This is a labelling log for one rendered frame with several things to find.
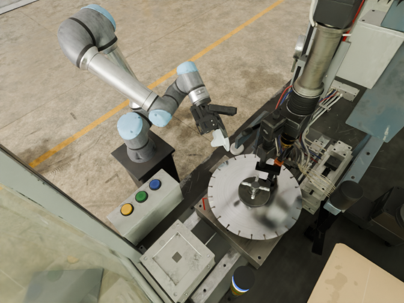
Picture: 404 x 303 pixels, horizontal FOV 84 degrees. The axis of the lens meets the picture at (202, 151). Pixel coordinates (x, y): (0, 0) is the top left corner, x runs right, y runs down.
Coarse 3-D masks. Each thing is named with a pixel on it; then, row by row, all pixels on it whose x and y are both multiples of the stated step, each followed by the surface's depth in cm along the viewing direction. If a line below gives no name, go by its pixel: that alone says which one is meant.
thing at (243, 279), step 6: (240, 270) 48; (246, 270) 48; (234, 276) 48; (240, 276) 48; (246, 276) 48; (252, 276) 48; (234, 282) 47; (240, 282) 47; (246, 282) 47; (252, 282) 47; (240, 288) 46; (246, 288) 46
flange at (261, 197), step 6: (246, 180) 83; (252, 180) 82; (258, 180) 82; (240, 186) 81; (246, 186) 81; (264, 186) 81; (240, 192) 80; (246, 192) 80; (258, 192) 78; (264, 192) 79; (240, 198) 79; (246, 198) 79; (258, 198) 78; (264, 198) 78; (252, 204) 77; (258, 204) 77
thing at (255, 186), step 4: (256, 176) 79; (256, 180) 78; (244, 184) 78; (248, 184) 77; (252, 184) 77; (256, 184) 77; (252, 188) 76; (256, 188) 76; (260, 188) 76; (264, 188) 76; (268, 188) 76; (252, 192) 76; (252, 196) 75
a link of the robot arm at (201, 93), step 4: (200, 88) 82; (204, 88) 83; (192, 92) 82; (196, 92) 82; (200, 92) 82; (204, 92) 83; (188, 96) 85; (192, 96) 83; (196, 96) 82; (200, 96) 82; (204, 96) 82; (208, 96) 84; (192, 100) 84; (196, 100) 83; (192, 104) 85
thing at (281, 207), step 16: (240, 160) 89; (256, 160) 89; (272, 160) 88; (224, 176) 85; (240, 176) 85; (288, 176) 84; (208, 192) 82; (224, 192) 82; (272, 192) 80; (288, 192) 80; (224, 208) 78; (240, 208) 78; (256, 208) 77; (272, 208) 77; (288, 208) 77; (224, 224) 75; (240, 224) 75; (256, 224) 74; (272, 224) 74; (288, 224) 74
